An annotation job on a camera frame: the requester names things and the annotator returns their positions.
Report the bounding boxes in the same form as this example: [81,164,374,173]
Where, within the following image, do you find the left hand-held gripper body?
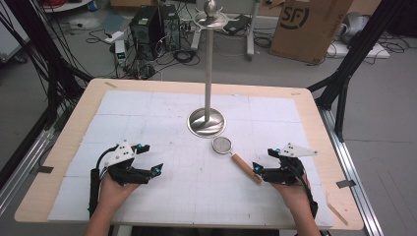
[103,140,152,187]

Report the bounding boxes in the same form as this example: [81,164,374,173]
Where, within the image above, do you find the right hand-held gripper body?
[262,142,319,187]

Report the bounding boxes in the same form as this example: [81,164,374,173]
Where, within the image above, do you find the mesh strainer with wooden handle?
[210,136,264,185]

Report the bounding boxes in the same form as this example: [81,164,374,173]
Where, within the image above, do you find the metal stand with round base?
[186,0,230,139]

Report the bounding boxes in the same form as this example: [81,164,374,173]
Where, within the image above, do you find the person's right hand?
[270,174,313,214]

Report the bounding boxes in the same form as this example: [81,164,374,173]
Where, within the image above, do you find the person's left hand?
[97,174,141,213]

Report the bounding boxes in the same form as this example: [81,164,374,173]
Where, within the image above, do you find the thin wooden stick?
[328,203,349,226]

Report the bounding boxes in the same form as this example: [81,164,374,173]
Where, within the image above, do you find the white device with green display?
[114,39,127,67]

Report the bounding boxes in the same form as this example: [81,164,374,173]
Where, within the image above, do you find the white power strip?
[103,30,126,44]

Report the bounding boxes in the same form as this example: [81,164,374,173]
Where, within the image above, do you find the large black computer tower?
[130,5,163,62]

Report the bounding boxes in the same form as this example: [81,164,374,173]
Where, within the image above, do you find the long white stand leg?
[245,0,264,62]

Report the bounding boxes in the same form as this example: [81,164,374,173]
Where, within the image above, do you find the brown cardboard box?
[268,0,355,65]

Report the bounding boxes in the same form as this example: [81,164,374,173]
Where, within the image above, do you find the short white stand leg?
[191,29,202,51]

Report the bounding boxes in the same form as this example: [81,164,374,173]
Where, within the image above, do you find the white flat board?
[326,40,391,60]

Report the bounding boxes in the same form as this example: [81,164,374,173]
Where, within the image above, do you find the slim black computer tower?
[159,3,181,52]

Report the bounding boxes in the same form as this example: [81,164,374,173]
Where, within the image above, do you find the flat black device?
[222,14,252,35]

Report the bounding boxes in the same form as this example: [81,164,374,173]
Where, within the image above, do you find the grey rounded object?
[338,12,370,43]

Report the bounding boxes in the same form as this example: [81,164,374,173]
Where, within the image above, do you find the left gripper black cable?
[88,146,119,219]

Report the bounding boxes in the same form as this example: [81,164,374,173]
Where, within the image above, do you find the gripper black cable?
[288,161,319,219]
[88,146,119,219]

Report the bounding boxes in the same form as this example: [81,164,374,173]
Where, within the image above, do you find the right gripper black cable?
[288,161,319,219]

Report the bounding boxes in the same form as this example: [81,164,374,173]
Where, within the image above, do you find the aluminium rail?
[319,107,385,236]
[0,127,57,214]

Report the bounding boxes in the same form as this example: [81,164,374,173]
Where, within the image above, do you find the black cable coil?
[254,33,273,48]
[172,48,201,67]

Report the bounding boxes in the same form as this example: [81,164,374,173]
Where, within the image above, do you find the black frame with cable bundle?
[3,0,92,122]

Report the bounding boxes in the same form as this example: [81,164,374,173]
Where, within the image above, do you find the black frame strut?
[308,0,407,142]

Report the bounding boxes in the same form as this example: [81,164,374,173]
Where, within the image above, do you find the black floor cables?
[377,32,411,55]

